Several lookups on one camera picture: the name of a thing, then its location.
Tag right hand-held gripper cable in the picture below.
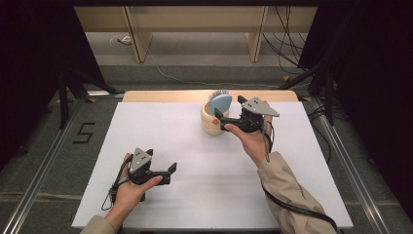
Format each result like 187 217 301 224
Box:
261 120 339 232

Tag hanging black cables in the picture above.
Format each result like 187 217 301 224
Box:
262 6 313 76

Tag hand-held gripper cable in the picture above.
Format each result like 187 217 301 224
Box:
261 120 339 232
100 154 134 212

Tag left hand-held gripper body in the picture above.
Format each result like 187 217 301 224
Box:
128 147 172 186

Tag black metal stand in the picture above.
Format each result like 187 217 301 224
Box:
57 66 125 130
279 61 335 126

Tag wooden table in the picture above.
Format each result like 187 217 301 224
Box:
122 90 299 103

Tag left hand-held gripper cable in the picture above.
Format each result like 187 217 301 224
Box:
100 154 134 212

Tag person's right hand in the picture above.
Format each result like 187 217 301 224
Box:
224 100 276 169

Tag cream ribbed holder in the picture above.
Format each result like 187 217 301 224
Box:
200 101 230 136

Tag light wooden bench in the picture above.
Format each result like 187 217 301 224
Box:
73 6 319 63

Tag white board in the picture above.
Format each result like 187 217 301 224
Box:
71 100 355 230

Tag light blue hairbrush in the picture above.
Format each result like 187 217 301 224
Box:
207 90 234 116

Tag black curtain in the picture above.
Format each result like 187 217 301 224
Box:
0 0 106 174
296 0 413 225

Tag person's left hand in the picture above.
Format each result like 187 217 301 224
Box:
104 153 164 232

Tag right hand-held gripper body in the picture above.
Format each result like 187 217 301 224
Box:
227 97 281 134

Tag aluminium floor rail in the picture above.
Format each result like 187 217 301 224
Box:
311 97 391 234
1 97 89 234

